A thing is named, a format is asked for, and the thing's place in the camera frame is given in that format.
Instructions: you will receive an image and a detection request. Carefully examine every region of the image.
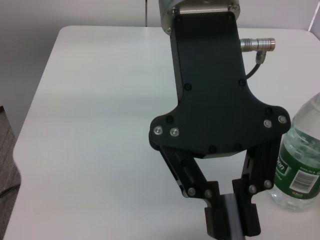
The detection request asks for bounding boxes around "small silver connector stub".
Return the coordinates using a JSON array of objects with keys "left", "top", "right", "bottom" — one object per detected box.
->
[{"left": 239, "top": 37, "right": 276, "bottom": 63}]

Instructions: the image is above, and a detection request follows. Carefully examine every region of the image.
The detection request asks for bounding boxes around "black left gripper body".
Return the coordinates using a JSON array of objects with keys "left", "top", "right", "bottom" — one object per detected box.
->
[{"left": 149, "top": 11, "right": 292, "bottom": 160}]

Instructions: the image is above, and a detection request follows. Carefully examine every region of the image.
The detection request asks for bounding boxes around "grey marker pen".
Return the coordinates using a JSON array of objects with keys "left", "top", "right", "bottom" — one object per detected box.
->
[{"left": 221, "top": 193, "right": 245, "bottom": 240}]

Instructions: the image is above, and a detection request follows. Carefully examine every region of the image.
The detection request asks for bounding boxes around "clear green-label water bottle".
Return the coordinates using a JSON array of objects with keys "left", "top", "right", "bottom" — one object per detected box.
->
[{"left": 269, "top": 92, "right": 320, "bottom": 213}]

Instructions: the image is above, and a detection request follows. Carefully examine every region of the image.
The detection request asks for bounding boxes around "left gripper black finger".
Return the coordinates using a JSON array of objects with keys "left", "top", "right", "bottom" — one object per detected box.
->
[
  {"left": 231, "top": 137, "right": 283, "bottom": 237},
  {"left": 159, "top": 146, "right": 234, "bottom": 239}
]

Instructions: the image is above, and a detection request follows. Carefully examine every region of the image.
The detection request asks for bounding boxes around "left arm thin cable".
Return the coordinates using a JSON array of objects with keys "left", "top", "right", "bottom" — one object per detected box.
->
[{"left": 245, "top": 59, "right": 263, "bottom": 78}]

